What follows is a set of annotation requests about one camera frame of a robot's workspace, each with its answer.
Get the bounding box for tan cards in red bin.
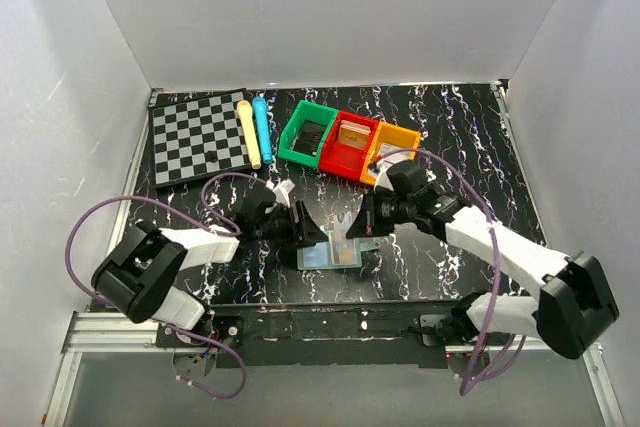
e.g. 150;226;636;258
337;120;371;150

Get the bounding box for black cards in green bin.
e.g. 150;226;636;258
291;120;326;157

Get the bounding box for white cards in orange bin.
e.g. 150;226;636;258
377;143;409;162

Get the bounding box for blue marker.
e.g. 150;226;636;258
252;95;273;164

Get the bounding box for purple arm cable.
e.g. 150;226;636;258
65;172;249;401
372;147;527;396

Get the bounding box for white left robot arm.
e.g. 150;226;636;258
91;191;328;347

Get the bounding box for black grey checkerboard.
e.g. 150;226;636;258
149;89;251;189

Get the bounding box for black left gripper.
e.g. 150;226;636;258
255;201;328;251

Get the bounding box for mint green card holder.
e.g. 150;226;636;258
297;239;380;271

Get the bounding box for orange plastic bin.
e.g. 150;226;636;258
360;122;421;185

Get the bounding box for white VIP credit card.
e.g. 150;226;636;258
330;212;355;265

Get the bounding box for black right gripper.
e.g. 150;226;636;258
346;187;415;238

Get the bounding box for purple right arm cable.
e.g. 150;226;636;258
372;147;527;396

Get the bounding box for cream yellow marker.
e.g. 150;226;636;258
236;100;262;170

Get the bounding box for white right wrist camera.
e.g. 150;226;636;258
367;158;399;192

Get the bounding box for gold striped credit card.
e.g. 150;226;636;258
333;242;358;265

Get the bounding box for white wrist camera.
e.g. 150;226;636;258
367;158;399;192
266;179;295;207

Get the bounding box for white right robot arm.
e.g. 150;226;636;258
346;160;620;359

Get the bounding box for green plastic bin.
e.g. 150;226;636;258
278;100;338;168

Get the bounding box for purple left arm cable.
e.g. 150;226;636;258
65;172;249;401

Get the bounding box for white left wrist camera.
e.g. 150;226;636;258
266;179;295;207

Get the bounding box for red plastic bin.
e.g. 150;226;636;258
318;110;379;181

